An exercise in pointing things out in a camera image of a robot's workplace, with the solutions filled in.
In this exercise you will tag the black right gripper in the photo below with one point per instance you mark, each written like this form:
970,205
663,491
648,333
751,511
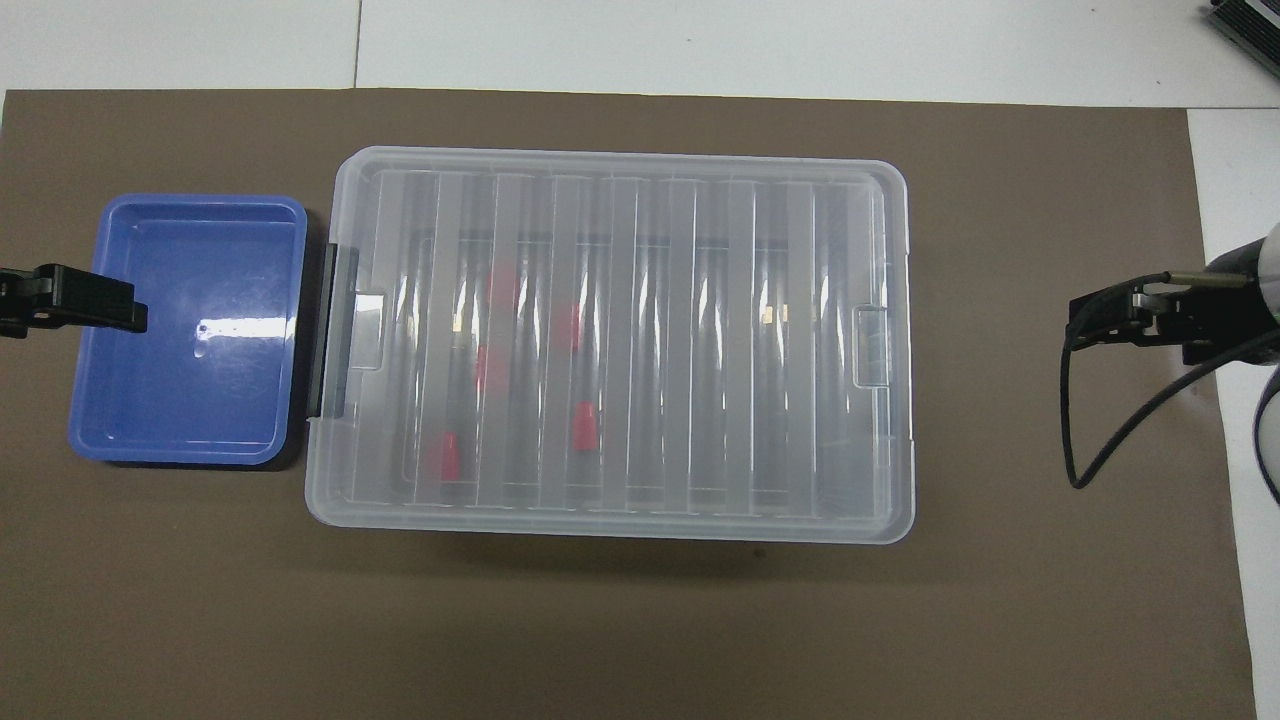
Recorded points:
1235,280

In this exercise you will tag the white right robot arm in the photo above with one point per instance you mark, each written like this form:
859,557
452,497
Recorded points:
1273,280

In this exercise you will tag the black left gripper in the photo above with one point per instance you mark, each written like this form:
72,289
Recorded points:
15,300

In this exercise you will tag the clear plastic storage box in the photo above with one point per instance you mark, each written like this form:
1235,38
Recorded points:
720,460

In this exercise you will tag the black ribbed electronic device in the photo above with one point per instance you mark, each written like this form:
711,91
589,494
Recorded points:
1255,25

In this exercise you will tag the brown paper table mat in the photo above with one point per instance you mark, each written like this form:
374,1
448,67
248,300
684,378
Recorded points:
640,620

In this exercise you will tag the blue plastic tray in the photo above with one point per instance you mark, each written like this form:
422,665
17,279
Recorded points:
220,400

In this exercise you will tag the red toy block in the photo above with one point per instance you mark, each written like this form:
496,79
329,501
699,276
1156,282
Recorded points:
570,325
585,425
443,457
487,368
503,290

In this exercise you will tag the clear plastic box lid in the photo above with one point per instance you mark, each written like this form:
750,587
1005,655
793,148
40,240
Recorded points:
650,250

